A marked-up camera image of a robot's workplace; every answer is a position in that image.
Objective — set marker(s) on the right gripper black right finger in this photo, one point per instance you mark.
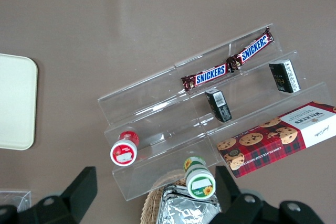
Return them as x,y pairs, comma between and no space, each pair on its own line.
249,211

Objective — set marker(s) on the oval light wicker basket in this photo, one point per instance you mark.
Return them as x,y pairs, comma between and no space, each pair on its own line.
152,203

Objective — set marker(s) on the clear acrylic bottle rack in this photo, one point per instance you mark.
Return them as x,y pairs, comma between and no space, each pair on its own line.
15,199

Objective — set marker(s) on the aluminium foil container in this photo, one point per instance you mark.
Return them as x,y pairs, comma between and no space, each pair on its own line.
183,211

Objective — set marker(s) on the beige plastic tray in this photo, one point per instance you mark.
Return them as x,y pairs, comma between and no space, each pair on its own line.
15,103

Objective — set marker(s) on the small black box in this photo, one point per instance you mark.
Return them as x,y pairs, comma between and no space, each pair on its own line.
284,77
219,106

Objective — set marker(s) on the red lid yogurt cup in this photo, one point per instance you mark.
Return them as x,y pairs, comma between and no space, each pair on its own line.
124,153

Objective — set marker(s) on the red tartan cookie box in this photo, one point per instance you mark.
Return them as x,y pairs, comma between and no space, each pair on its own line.
273,145

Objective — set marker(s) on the green lid yogurt cup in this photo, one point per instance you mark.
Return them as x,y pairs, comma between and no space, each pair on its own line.
200,184

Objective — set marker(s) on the Snickers chocolate bar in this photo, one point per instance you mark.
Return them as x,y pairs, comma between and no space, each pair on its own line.
253,48
207,75

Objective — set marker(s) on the clear acrylic step shelf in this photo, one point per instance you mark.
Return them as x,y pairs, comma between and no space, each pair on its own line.
252,98
157,119

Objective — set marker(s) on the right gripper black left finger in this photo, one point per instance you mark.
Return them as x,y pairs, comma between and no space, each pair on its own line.
65,208

